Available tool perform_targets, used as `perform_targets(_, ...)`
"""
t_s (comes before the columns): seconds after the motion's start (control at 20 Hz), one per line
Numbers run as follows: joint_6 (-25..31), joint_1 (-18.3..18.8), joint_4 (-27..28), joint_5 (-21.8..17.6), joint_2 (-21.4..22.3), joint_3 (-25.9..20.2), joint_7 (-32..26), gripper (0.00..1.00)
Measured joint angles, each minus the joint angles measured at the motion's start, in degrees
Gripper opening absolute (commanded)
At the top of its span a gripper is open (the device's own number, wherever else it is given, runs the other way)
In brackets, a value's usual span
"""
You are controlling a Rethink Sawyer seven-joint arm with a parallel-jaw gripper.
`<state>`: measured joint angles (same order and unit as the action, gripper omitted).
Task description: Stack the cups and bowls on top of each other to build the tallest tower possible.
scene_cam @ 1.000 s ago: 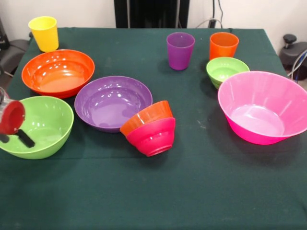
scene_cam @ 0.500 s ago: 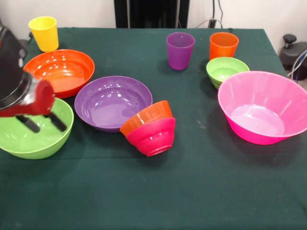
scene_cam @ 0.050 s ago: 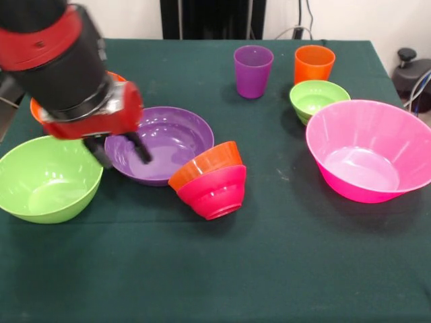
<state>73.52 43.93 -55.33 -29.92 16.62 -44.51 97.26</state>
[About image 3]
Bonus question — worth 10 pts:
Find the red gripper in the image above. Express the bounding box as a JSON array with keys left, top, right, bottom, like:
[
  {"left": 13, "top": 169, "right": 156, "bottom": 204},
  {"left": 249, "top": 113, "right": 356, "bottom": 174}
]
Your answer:
[{"left": 42, "top": 80, "right": 152, "bottom": 169}]

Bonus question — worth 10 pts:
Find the purple plastic bowl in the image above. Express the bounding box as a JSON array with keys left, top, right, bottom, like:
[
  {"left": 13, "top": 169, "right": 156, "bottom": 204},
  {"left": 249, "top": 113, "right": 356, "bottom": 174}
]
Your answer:
[{"left": 104, "top": 106, "right": 216, "bottom": 187}]

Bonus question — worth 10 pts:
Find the large green plastic bowl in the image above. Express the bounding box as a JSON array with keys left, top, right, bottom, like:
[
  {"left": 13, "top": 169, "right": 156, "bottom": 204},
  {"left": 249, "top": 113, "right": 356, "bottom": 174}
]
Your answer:
[{"left": 0, "top": 135, "right": 104, "bottom": 225}]

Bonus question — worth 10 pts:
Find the small orange plastic bowl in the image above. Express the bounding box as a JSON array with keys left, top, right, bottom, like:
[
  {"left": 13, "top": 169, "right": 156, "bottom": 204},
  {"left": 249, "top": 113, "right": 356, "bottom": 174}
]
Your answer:
[{"left": 168, "top": 141, "right": 244, "bottom": 193}]

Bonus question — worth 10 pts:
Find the small red plastic bowl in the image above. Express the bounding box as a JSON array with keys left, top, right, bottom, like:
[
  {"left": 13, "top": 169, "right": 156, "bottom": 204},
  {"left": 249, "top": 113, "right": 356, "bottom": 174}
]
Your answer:
[{"left": 176, "top": 164, "right": 247, "bottom": 221}]

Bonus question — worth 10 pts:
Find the purple plastic cup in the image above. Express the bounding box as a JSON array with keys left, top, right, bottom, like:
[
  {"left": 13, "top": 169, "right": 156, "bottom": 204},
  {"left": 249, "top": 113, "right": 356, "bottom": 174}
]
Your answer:
[{"left": 234, "top": 45, "right": 275, "bottom": 100}]

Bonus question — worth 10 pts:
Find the small green plastic bowl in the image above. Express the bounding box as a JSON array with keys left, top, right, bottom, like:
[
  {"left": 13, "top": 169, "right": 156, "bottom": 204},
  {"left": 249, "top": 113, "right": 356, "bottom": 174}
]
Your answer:
[{"left": 289, "top": 79, "right": 352, "bottom": 126}]

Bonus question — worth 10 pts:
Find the large orange plastic bowl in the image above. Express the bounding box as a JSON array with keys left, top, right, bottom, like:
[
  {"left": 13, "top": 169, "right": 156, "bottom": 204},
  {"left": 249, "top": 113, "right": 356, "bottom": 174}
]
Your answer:
[{"left": 30, "top": 71, "right": 127, "bottom": 125}]

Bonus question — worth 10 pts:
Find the grey office chair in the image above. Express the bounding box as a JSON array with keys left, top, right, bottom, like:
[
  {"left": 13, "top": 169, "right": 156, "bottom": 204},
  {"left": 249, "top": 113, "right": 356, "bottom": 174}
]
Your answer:
[{"left": 0, "top": 72, "right": 26, "bottom": 142}]

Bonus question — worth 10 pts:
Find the dark green tablecloth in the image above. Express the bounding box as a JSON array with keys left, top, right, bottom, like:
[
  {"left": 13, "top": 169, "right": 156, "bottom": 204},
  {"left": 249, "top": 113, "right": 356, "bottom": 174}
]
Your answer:
[{"left": 0, "top": 38, "right": 431, "bottom": 323}]

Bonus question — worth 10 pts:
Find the orange plastic cup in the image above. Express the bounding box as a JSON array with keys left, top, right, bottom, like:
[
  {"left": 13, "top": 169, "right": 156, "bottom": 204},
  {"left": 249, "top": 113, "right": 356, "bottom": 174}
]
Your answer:
[{"left": 294, "top": 45, "right": 337, "bottom": 85}]

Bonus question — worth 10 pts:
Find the large pink plastic bowl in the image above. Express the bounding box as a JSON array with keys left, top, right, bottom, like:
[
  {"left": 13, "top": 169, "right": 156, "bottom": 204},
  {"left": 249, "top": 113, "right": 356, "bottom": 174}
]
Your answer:
[{"left": 305, "top": 99, "right": 431, "bottom": 205}]

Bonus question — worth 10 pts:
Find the black hanging cable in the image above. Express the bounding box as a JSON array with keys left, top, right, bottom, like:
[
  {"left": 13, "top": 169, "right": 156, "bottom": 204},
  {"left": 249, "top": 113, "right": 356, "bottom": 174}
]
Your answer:
[{"left": 304, "top": 0, "right": 317, "bottom": 28}]

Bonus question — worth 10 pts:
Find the white and blue cable bundle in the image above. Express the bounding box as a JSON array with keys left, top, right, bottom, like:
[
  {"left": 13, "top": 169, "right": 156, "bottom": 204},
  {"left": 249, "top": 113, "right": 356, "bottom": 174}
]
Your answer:
[{"left": 403, "top": 72, "right": 431, "bottom": 115}]

